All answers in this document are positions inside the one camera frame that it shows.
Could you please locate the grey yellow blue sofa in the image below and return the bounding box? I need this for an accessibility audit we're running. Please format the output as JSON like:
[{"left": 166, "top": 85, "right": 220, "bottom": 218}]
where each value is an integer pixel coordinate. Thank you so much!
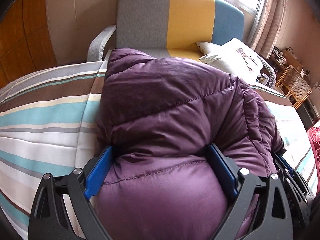
[{"left": 86, "top": 0, "right": 245, "bottom": 63}]

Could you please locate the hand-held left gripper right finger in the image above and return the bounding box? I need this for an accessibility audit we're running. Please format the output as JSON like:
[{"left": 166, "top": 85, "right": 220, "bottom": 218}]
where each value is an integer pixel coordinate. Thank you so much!
[{"left": 206, "top": 143, "right": 293, "bottom": 240}]

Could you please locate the white deer print pillow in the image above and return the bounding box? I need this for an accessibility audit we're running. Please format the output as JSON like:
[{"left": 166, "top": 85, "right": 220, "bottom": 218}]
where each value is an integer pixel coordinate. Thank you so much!
[{"left": 202, "top": 38, "right": 264, "bottom": 79}]

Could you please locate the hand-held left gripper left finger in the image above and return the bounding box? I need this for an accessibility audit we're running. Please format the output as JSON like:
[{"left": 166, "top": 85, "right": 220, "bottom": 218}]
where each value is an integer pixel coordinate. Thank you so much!
[{"left": 27, "top": 145, "right": 115, "bottom": 240}]

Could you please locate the rattan chair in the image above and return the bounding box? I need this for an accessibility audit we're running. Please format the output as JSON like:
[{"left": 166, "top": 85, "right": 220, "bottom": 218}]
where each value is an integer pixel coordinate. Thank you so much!
[{"left": 276, "top": 65, "right": 313, "bottom": 109}]

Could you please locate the red cloth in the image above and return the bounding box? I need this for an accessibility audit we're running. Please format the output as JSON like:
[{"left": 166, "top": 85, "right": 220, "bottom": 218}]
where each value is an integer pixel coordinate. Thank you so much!
[{"left": 306, "top": 121, "right": 320, "bottom": 175}]

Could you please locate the purple quilted down jacket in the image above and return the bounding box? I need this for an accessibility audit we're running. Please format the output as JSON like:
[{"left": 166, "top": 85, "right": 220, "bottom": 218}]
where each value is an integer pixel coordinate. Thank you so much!
[{"left": 94, "top": 48, "right": 287, "bottom": 240}]

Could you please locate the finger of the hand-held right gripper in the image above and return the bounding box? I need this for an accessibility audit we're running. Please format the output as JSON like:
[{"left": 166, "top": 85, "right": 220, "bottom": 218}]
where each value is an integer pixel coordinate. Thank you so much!
[{"left": 273, "top": 151, "right": 314, "bottom": 202}]

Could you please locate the cluttered wooden desk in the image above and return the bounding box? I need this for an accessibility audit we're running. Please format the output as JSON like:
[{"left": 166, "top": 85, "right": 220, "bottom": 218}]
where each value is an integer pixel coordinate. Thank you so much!
[{"left": 271, "top": 46, "right": 310, "bottom": 78}]

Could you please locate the beige patterned curtain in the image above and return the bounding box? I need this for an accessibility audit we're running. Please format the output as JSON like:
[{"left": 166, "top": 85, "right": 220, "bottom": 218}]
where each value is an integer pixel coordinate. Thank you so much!
[{"left": 250, "top": 0, "right": 288, "bottom": 58}]

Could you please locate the plain pale satin pillow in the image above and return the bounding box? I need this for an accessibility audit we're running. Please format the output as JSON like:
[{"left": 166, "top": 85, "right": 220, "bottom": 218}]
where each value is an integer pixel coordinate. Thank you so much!
[{"left": 196, "top": 41, "right": 223, "bottom": 55}]

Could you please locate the striped bed sheet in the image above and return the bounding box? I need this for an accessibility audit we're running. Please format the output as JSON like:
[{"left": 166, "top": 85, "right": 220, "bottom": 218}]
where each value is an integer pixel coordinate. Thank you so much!
[{"left": 0, "top": 60, "right": 317, "bottom": 240}]

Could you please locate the dark low cabinet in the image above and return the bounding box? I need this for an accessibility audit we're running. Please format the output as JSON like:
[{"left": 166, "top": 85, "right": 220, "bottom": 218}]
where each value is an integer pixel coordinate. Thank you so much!
[{"left": 297, "top": 100, "right": 320, "bottom": 128}]

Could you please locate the wooden wardrobe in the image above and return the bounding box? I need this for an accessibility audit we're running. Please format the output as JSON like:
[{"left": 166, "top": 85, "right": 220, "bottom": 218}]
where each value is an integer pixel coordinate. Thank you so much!
[{"left": 0, "top": 0, "right": 57, "bottom": 88}]

